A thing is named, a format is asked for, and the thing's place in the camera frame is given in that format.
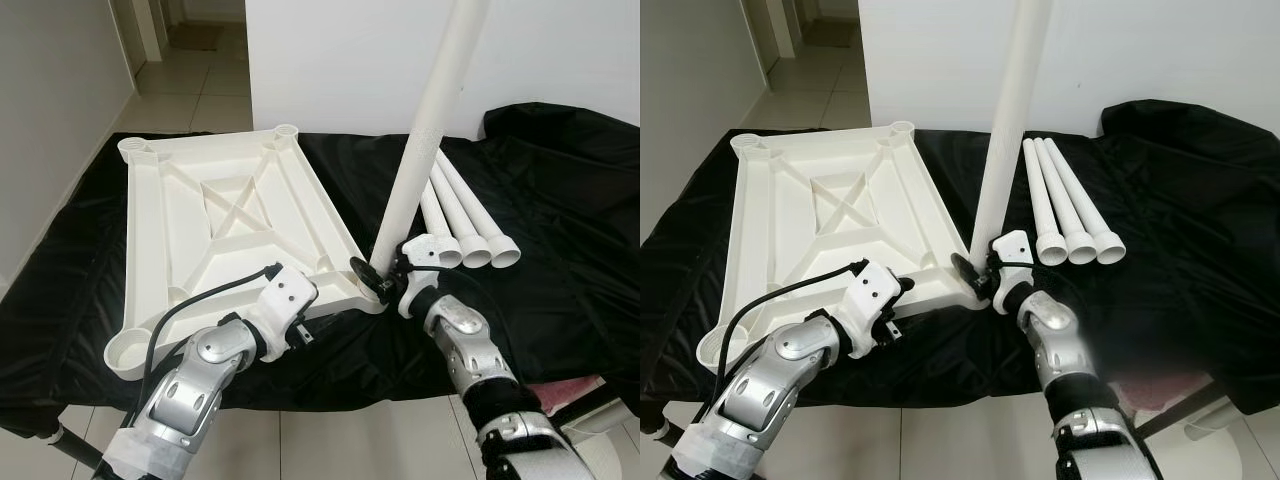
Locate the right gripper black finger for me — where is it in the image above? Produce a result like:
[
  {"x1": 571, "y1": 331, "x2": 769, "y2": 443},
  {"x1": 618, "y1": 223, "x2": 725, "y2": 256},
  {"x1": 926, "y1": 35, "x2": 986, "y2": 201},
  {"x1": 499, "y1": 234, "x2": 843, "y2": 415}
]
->
[
  {"x1": 950, "y1": 253, "x2": 987, "y2": 294},
  {"x1": 350, "y1": 256, "x2": 387, "y2": 298}
]

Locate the white plastic table leg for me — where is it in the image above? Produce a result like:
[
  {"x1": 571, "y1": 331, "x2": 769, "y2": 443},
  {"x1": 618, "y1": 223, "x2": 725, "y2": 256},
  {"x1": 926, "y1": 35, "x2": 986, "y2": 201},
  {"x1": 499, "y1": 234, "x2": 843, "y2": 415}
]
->
[
  {"x1": 418, "y1": 178, "x2": 463, "y2": 269},
  {"x1": 968, "y1": 0, "x2": 1053, "y2": 271},
  {"x1": 370, "y1": 0, "x2": 493, "y2": 281},
  {"x1": 1022, "y1": 138, "x2": 1069, "y2": 266},
  {"x1": 1034, "y1": 138, "x2": 1098, "y2": 266},
  {"x1": 1046, "y1": 138, "x2": 1127, "y2": 265},
  {"x1": 432, "y1": 150, "x2": 493, "y2": 269},
  {"x1": 440, "y1": 148, "x2": 522, "y2": 269}
]

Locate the white plastic table top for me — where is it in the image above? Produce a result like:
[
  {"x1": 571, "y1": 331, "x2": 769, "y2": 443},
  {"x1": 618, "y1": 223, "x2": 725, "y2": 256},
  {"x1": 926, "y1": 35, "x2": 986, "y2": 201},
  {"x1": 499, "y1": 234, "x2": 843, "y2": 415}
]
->
[
  {"x1": 697, "y1": 120, "x2": 1001, "y2": 379},
  {"x1": 104, "y1": 124, "x2": 391, "y2": 381}
]

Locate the black cloth table cover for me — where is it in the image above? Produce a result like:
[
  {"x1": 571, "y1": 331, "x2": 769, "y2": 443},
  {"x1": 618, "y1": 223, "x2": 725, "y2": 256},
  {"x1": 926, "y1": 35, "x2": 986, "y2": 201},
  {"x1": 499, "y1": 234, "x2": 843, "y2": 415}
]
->
[
  {"x1": 0, "y1": 100, "x2": 641, "y2": 441},
  {"x1": 640, "y1": 98, "x2": 1280, "y2": 416}
]

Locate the pink stool seat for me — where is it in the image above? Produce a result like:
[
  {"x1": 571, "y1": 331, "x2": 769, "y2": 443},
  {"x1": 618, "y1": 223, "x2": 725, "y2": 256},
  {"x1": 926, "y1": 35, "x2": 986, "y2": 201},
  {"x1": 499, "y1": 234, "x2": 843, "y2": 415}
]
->
[
  {"x1": 1125, "y1": 375, "x2": 1201, "y2": 411},
  {"x1": 530, "y1": 378, "x2": 601, "y2": 401}
]

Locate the white round stool base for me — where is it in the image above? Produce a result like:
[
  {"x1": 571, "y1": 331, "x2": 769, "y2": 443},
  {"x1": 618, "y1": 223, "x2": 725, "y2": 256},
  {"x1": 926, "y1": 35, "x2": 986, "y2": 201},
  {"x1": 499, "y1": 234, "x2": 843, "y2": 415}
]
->
[{"x1": 1180, "y1": 405, "x2": 1280, "y2": 446}]

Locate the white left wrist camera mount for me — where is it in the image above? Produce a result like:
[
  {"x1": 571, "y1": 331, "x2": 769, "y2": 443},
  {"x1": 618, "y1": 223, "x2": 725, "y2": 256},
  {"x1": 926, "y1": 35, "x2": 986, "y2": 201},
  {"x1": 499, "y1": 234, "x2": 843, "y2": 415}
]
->
[
  {"x1": 245, "y1": 265, "x2": 319, "y2": 359},
  {"x1": 840, "y1": 260, "x2": 901, "y2": 356}
]

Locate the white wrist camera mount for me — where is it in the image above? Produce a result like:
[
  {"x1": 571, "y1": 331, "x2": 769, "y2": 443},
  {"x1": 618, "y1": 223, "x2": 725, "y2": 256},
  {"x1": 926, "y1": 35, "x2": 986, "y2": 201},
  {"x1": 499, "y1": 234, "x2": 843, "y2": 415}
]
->
[
  {"x1": 990, "y1": 230, "x2": 1036, "y2": 313},
  {"x1": 398, "y1": 232, "x2": 453, "y2": 319},
  {"x1": 245, "y1": 265, "x2": 319, "y2": 359},
  {"x1": 840, "y1": 260, "x2": 901, "y2": 356}
]

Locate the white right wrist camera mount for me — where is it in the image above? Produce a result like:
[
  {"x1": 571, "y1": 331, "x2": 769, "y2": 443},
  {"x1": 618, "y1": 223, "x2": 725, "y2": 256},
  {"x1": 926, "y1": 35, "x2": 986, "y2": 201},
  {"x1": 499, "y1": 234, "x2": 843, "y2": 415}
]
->
[
  {"x1": 990, "y1": 230, "x2": 1036, "y2": 313},
  {"x1": 398, "y1": 232, "x2": 453, "y2": 319}
]

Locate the white door frame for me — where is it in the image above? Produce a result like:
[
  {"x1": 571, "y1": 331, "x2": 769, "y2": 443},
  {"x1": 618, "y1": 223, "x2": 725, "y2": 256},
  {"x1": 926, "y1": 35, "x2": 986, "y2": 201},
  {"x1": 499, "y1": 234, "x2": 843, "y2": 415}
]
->
[
  {"x1": 742, "y1": 0, "x2": 801, "y2": 61},
  {"x1": 110, "y1": 0, "x2": 169, "y2": 66}
]

